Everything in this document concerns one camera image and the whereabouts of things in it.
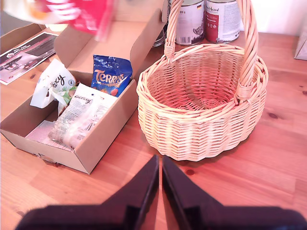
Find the long white Galaxy bag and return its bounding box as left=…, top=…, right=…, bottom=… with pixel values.
left=47, top=82, right=118, bottom=150

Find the pale lined paper sheet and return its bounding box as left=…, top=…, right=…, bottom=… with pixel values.
left=25, top=119, right=75, bottom=152

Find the small white Galaxy bag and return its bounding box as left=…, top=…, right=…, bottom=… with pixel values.
left=29, top=58, right=78, bottom=115

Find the woven wicker basket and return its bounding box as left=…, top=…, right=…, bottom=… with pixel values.
left=136, top=0, right=269, bottom=162

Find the printed paper leaflet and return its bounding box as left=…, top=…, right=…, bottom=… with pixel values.
left=0, top=31, right=59, bottom=86

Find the blue Terry's egg bag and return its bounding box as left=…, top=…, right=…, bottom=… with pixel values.
left=90, top=54, right=133, bottom=98

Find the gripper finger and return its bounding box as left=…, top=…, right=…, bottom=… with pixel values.
left=100, top=155, right=160, bottom=230
left=162, top=155, right=224, bottom=230

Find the brown cardboard box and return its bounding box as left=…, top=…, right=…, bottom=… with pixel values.
left=0, top=8, right=167, bottom=175

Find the white label tin can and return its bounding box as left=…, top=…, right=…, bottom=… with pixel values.
left=174, top=0, right=206, bottom=46

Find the metal wire holder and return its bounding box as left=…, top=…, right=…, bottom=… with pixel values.
left=151, top=23, right=168, bottom=48

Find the red and white egg bag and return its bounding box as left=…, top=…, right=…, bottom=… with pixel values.
left=1, top=0, right=116, bottom=43

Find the red label tin can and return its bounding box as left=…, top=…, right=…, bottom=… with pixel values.
left=205, top=0, right=241, bottom=44

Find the yellow kitchen towel pack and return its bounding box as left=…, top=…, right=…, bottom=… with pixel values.
left=44, top=23, right=70, bottom=33

